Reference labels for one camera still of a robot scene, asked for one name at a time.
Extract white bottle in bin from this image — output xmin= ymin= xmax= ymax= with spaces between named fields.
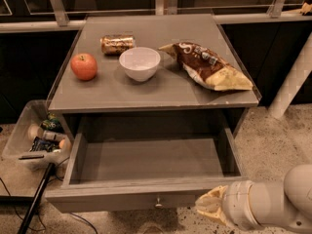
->
xmin=27 ymin=124 xmax=66 ymax=142

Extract clear plastic bin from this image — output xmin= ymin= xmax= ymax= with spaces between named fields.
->
xmin=2 ymin=100 xmax=71 ymax=170

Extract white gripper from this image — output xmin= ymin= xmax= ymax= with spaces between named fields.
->
xmin=195 ymin=180 xmax=262 ymax=231

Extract green can in bin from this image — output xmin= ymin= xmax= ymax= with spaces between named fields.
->
xmin=41 ymin=113 xmax=63 ymax=133

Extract brown yellow chip bag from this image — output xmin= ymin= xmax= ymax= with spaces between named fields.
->
xmin=159 ymin=42 xmax=253 ymax=91

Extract grey top drawer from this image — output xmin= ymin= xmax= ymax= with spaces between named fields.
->
xmin=45 ymin=110 xmax=266 ymax=214

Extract red apple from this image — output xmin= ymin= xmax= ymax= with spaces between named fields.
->
xmin=70 ymin=53 xmax=98 ymax=81

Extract blue cable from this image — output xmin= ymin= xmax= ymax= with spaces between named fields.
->
xmin=66 ymin=212 xmax=99 ymax=234

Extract metal railing frame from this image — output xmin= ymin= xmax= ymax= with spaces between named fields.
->
xmin=0 ymin=0 xmax=312 ymax=32

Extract white bowl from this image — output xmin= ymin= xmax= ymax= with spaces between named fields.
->
xmin=119 ymin=47 xmax=161 ymax=82

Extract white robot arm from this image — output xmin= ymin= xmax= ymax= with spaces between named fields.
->
xmin=195 ymin=34 xmax=312 ymax=234

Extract black pole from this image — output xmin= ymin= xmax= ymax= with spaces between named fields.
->
xmin=18 ymin=163 xmax=56 ymax=234

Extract dark blue snack packet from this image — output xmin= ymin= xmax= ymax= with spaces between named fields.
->
xmin=30 ymin=136 xmax=59 ymax=152

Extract grey drawer cabinet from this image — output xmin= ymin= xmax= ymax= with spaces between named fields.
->
xmin=47 ymin=14 xmax=259 ymax=136

